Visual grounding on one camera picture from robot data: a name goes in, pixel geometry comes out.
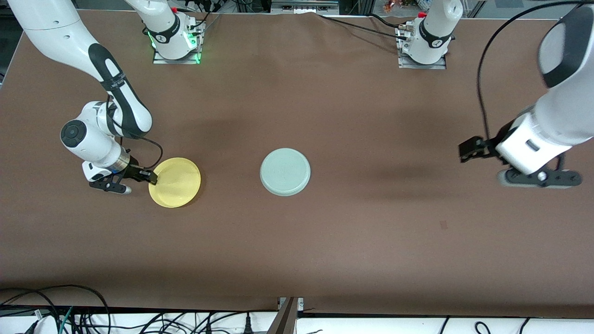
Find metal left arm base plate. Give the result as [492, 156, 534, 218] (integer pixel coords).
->
[397, 24, 448, 70]

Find aluminium frame post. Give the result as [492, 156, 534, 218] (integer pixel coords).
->
[266, 297, 304, 334]

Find green cable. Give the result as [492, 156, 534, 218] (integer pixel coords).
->
[58, 306, 76, 334]

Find pale green round plate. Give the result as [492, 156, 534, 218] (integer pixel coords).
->
[259, 148, 311, 197]

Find black looping floor cable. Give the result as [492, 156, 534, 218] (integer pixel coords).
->
[0, 284, 111, 334]

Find short black base cable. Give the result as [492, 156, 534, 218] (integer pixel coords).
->
[369, 13, 409, 31]

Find long black base cable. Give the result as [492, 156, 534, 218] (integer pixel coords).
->
[317, 14, 409, 39]

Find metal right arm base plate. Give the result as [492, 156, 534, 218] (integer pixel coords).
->
[152, 21, 205, 65]

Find yellow round plate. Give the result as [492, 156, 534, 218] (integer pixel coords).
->
[148, 157, 202, 208]

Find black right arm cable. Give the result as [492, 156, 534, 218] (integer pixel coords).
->
[106, 90, 164, 171]

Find colourful small objects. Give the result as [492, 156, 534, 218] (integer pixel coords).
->
[382, 0, 420, 12]

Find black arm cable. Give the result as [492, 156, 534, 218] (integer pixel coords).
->
[477, 0, 594, 140]
[106, 90, 164, 171]

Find black right base cable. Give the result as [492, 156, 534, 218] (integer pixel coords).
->
[188, 0, 224, 33]

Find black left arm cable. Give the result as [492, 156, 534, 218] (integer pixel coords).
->
[477, 0, 594, 140]

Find brown table cover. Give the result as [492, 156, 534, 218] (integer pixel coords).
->
[0, 9, 594, 321]

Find aluminium profile rail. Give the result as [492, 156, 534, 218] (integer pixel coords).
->
[271, 0, 340, 14]

